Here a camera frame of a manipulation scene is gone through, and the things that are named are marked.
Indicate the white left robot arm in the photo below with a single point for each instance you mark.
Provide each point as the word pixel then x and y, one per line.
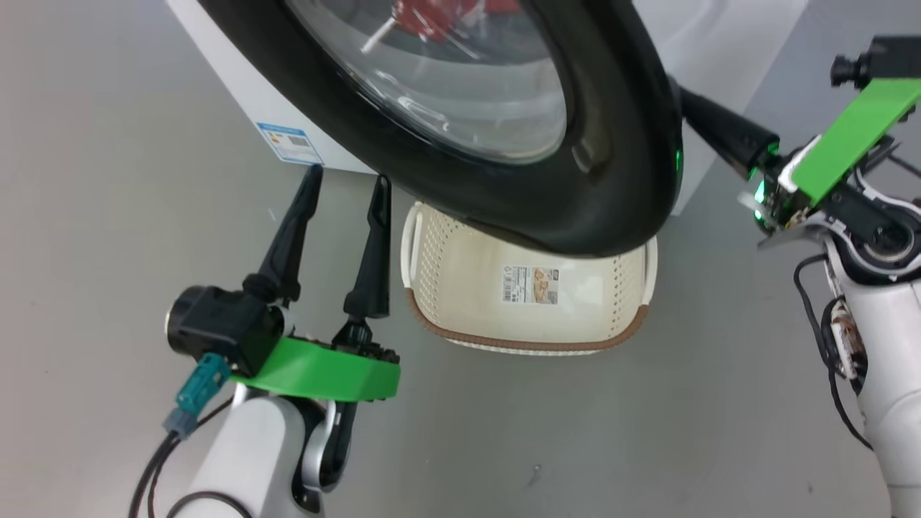
pixel 245 453

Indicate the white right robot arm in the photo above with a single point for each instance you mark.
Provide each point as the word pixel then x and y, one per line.
pixel 892 345

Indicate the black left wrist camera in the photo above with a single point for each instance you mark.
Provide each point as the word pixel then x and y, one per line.
pixel 223 327

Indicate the black round glass washer door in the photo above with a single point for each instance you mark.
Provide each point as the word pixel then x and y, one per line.
pixel 611 180

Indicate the blue white energy label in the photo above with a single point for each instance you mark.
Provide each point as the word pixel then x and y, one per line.
pixel 289 142

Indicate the red basketball jersey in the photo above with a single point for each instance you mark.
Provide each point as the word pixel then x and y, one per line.
pixel 432 18

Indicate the white front-load washing machine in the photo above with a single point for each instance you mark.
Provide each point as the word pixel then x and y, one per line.
pixel 245 86

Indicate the cream perforated laundry basket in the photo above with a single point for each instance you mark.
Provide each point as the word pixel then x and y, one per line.
pixel 460 302

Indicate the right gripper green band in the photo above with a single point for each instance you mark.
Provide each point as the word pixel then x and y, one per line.
pixel 849 137

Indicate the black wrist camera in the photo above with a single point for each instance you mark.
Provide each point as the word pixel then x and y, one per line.
pixel 223 327
pixel 888 57

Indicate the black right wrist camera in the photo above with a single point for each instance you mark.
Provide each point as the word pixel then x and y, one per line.
pixel 888 57

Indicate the white basket product label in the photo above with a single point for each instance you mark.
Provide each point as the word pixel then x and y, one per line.
pixel 531 283

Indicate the teal left camera connector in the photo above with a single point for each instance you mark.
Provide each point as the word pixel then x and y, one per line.
pixel 201 388

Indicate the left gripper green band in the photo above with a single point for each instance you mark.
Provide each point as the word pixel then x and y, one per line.
pixel 324 370

